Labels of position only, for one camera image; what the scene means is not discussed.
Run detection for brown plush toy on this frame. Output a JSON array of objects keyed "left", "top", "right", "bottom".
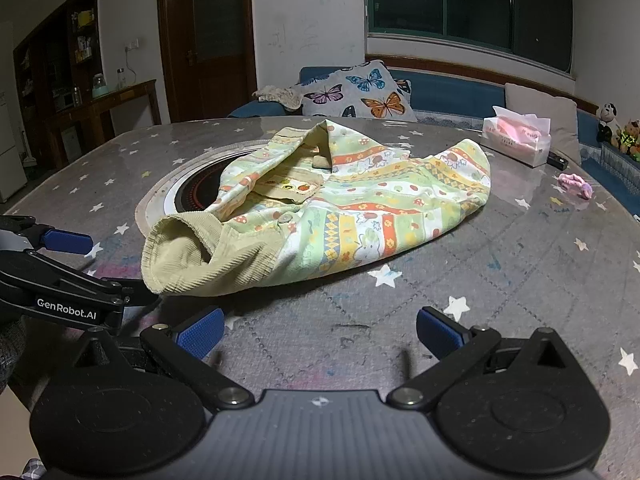
[{"left": 617, "top": 120, "right": 640, "bottom": 162}]

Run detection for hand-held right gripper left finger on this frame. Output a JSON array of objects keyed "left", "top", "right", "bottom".
[{"left": 72, "top": 307, "right": 254, "bottom": 408}]

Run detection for dark wooden shelf cabinet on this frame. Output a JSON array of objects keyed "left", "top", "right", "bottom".
[{"left": 12, "top": 0, "right": 103, "bottom": 128}]

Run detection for pink tissue pack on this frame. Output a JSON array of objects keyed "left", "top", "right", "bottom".
[{"left": 481, "top": 106, "right": 552, "bottom": 168}]

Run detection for butterfly print pillow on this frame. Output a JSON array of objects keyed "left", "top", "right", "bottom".
[{"left": 300, "top": 60, "right": 418, "bottom": 122}]

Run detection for wooden side table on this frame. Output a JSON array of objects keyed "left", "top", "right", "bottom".
[{"left": 45, "top": 79, "right": 163, "bottom": 171}]

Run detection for pink hair scrunchie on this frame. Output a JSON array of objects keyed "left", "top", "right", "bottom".
[{"left": 558, "top": 172, "right": 594, "bottom": 200}]

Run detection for blue sofa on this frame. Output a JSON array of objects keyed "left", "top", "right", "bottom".
[{"left": 227, "top": 66, "right": 640, "bottom": 201}]

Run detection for patterned yellow-green child's jacket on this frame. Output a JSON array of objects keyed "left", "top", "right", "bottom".
[{"left": 141, "top": 119, "right": 492, "bottom": 295}]

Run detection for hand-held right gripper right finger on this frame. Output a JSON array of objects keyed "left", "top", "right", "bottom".
[{"left": 387, "top": 306, "right": 576, "bottom": 408}]

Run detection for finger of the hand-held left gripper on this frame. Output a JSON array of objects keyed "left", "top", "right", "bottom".
[
  {"left": 107, "top": 281, "right": 162, "bottom": 309},
  {"left": 0, "top": 215, "right": 94, "bottom": 257}
]

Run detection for panda plush toy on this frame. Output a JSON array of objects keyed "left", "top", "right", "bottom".
[{"left": 596, "top": 102, "right": 621, "bottom": 144}]

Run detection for green-framed window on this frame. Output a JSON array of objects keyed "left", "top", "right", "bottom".
[{"left": 365, "top": 0, "right": 576, "bottom": 78}]

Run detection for crumpled beige cloth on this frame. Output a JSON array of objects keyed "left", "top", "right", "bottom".
[{"left": 252, "top": 85, "right": 306, "bottom": 111}]

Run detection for dark wooden door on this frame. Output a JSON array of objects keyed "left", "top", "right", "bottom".
[{"left": 157, "top": 0, "right": 258, "bottom": 123}]

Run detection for small microwave oven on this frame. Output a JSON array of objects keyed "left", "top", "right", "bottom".
[{"left": 52, "top": 89, "right": 81, "bottom": 112}]

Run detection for round built-in table cooker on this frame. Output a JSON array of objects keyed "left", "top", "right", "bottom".
[{"left": 135, "top": 142, "right": 281, "bottom": 237}]

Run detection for grey star-print tablecloth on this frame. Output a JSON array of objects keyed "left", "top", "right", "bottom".
[{"left": 0, "top": 116, "right": 640, "bottom": 480}]

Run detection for beige cushion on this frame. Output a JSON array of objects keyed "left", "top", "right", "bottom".
[{"left": 504, "top": 82, "right": 583, "bottom": 163}]

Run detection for checked cloth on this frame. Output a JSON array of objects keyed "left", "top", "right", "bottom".
[{"left": 20, "top": 457, "right": 49, "bottom": 480}]

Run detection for white box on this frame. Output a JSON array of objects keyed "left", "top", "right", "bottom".
[{"left": 61, "top": 125, "right": 82, "bottom": 161}]

